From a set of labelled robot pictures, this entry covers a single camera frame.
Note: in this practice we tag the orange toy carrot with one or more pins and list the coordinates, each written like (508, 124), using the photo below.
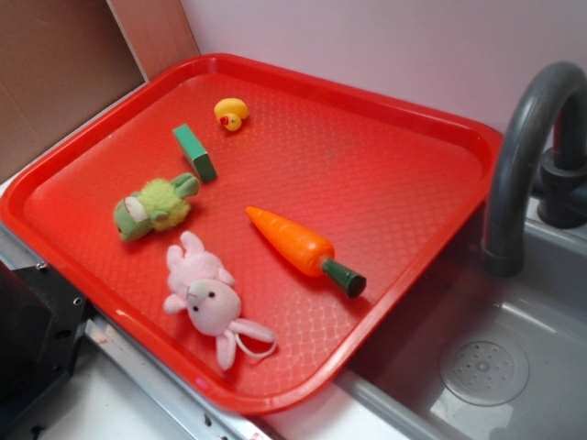
(306, 250)

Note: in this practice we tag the red plastic tray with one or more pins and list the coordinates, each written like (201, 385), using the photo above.
(387, 182)

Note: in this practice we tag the pink plush bunny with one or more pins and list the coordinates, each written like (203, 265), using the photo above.
(200, 285)

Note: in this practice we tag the green wooden block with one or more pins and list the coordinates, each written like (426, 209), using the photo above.
(195, 153)

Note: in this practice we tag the yellow rubber duck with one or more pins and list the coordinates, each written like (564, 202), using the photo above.
(230, 113)

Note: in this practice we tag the green plush toy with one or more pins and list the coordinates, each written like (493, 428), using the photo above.
(159, 206)

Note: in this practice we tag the grey plastic sink basin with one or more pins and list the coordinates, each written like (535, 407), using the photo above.
(464, 355)

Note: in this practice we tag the grey toy faucet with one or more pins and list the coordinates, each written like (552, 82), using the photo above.
(543, 155)

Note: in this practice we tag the brown cardboard panel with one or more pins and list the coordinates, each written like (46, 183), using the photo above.
(64, 62)

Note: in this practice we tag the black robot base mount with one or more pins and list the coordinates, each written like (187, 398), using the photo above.
(42, 321)

